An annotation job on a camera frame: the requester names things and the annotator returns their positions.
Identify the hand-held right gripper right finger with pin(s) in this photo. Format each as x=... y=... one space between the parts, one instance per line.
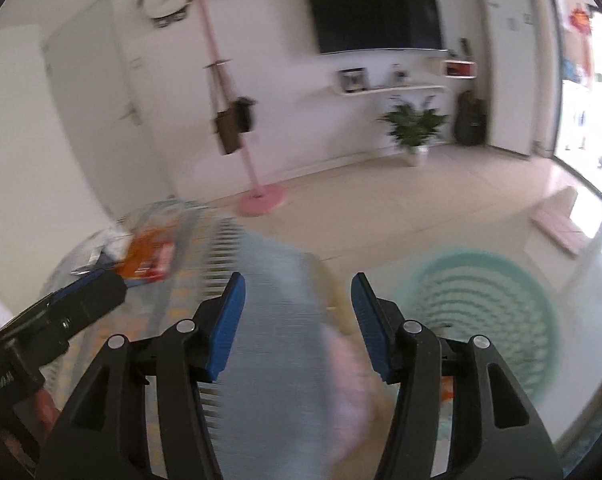
x=371 y=325

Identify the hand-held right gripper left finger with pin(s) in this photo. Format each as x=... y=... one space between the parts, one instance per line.
x=226 y=325

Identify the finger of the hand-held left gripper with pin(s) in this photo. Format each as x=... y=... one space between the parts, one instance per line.
x=101 y=296
x=76 y=286

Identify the orange wrapper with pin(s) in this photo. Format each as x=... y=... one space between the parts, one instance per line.
x=143 y=257

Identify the teal plastic basket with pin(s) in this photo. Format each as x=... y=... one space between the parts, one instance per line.
x=481 y=300

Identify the person's left hand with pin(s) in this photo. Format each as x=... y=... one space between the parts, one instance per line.
x=46 y=412

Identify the clear plastic wrapper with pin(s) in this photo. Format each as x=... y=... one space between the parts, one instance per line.
x=106 y=247

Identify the pink coat rack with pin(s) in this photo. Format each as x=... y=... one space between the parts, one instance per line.
x=262 y=202

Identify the white door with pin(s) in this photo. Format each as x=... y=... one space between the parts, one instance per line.
x=96 y=110

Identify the brown tote bag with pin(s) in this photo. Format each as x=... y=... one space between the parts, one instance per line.
x=227 y=132

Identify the potted green plant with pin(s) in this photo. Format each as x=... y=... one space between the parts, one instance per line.
x=413 y=125

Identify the small black bag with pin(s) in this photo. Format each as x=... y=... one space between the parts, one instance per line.
x=243 y=115

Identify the pink flat box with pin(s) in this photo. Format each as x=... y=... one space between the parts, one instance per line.
x=561 y=230

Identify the black guitar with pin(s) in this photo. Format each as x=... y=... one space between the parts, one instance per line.
x=470 y=120

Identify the small figurine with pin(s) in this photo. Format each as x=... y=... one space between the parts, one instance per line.
x=399 y=75

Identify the red and white box shelf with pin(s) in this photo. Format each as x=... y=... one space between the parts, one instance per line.
x=460 y=68

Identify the sliding glass door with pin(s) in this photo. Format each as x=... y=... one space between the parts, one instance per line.
x=553 y=110

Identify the ukulele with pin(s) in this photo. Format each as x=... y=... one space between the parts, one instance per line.
x=463 y=49

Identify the black television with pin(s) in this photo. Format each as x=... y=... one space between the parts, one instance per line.
x=371 y=10

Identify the red knot ornament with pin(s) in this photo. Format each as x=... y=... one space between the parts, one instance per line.
x=579 y=17

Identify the white light switch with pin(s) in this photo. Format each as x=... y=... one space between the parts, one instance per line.
x=136 y=63

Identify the short wavy white wall shelf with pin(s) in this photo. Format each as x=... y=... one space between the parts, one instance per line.
x=391 y=89

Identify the butterfly picture frame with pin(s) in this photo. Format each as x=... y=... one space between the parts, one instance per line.
x=353 y=80

